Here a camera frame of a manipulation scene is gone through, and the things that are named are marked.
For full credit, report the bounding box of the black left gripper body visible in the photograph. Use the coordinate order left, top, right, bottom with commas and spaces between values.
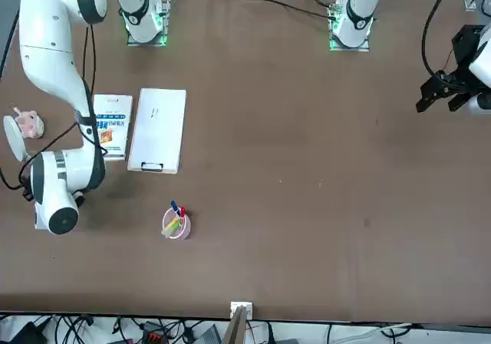
440, 25, 485, 90

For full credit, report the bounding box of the white foldable desk lamp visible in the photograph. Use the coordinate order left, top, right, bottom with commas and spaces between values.
2, 115, 38, 164

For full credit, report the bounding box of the pink pen cup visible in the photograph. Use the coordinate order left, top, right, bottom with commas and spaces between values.
160, 205, 193, 241

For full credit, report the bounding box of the pink clipboard with black clip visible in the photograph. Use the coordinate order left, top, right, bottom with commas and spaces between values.
127, 88, 188, 175

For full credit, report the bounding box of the yellow green highlighter set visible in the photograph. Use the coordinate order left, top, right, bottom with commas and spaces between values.
160, 217, 182, 240

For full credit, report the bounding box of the white and blue book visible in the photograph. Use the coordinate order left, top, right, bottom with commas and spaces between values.
93, 93, 134, 163

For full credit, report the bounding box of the black and red device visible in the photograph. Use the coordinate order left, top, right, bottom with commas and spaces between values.
140, 322, 172, 344

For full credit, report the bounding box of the pink plush toy figurine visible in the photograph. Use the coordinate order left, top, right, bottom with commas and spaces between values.
13, 106, 44, 140

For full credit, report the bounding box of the black power adapter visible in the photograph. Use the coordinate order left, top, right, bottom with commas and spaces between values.
9, 320, 49, 344

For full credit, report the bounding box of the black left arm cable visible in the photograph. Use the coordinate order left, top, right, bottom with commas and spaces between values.
421, 0, 460, 78

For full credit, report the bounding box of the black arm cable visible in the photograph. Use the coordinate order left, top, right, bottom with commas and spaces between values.
0, 24, 109, 203
421, 0, 460, 78

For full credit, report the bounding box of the black cable across table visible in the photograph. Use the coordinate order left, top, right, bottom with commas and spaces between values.
259, 0, 335, 21

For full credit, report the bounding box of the white cable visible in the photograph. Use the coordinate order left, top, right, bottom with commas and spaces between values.
377, 322, 414, 337

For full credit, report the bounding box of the white table edge bracket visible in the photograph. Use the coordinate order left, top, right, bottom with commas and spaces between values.
229, 301, 255, 320

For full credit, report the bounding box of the wooden camera post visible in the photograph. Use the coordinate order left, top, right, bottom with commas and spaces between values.
223, 305, 249, 344

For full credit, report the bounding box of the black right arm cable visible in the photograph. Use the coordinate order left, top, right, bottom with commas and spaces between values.
0, 24, 109, 203

